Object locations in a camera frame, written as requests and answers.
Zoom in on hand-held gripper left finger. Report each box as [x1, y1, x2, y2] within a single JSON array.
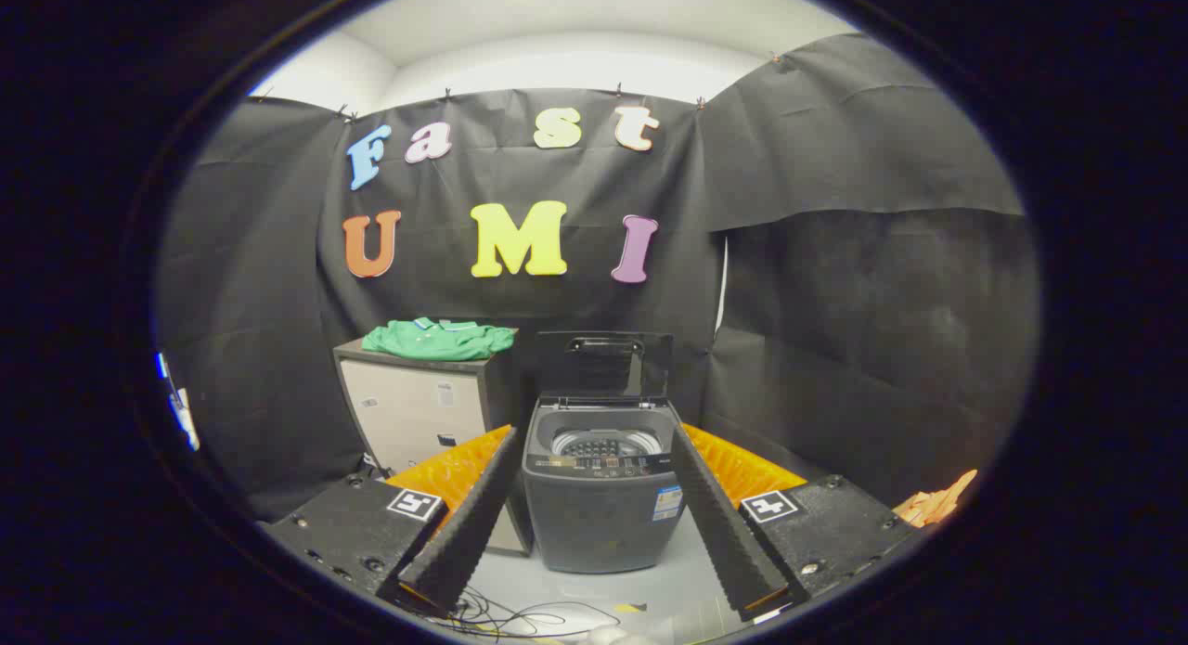
[[263, 424, 525, 618]]

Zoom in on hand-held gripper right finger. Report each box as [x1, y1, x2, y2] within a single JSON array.
[[668, 422, 920, 623]]

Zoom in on dark grey washing machine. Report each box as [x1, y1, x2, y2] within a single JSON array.
[[522, 396, 688, 574]]

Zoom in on green polo shirt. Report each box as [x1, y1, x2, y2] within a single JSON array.
[[362, 317, 518, 362]]

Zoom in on grey cabinet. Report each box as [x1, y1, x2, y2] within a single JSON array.
[[332, 328, 535, 558]]

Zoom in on orange cloth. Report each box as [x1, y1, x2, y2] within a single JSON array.
[[893, 469, 978, 529]]

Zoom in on tangled black cables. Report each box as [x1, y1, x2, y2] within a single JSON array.
[[445, 585, 623, 640]]

